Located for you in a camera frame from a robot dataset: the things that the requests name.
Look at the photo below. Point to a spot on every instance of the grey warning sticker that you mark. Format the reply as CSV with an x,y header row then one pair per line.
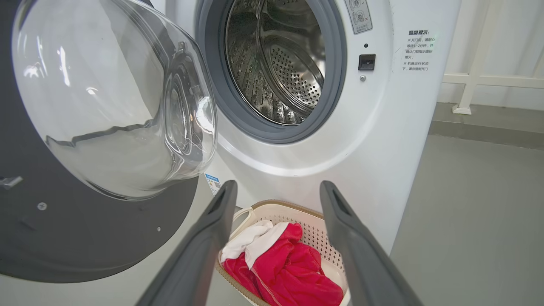
x,y
359,15

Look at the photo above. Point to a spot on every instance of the blue energy label sticker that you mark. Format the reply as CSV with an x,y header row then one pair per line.
x,y
212,183

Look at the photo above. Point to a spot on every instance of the dark round glass washer door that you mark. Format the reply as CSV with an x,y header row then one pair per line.
x,y
85,238

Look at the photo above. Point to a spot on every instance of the black door latch socket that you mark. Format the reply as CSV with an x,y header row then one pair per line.
x,y
366,62

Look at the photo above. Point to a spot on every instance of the white metal railing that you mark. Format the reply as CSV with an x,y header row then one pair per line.
x,y
467,78

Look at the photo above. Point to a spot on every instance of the white garment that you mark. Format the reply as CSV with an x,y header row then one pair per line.
x,y
246,238

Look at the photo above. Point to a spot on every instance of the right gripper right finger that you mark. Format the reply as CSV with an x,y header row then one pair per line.
x,y
361,259

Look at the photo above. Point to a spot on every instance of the grey rubber door gasket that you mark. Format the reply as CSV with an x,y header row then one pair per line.
x,y
331,97

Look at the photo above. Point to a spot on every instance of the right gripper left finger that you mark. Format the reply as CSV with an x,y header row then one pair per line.
x,y
195,259

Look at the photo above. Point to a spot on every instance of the large red garment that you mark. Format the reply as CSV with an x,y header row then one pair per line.
x,y
297,272

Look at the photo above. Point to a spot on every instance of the printed text notice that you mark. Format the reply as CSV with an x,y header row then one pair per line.
x,y
418,50

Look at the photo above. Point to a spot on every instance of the cream perforated basket brown rim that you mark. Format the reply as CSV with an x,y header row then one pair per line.
x,y
314,229

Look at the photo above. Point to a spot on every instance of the perforated steel washer drum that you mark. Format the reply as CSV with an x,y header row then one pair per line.
x,y
293,72

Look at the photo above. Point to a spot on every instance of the white front-load washing machine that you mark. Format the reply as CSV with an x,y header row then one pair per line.
x,y
382,148

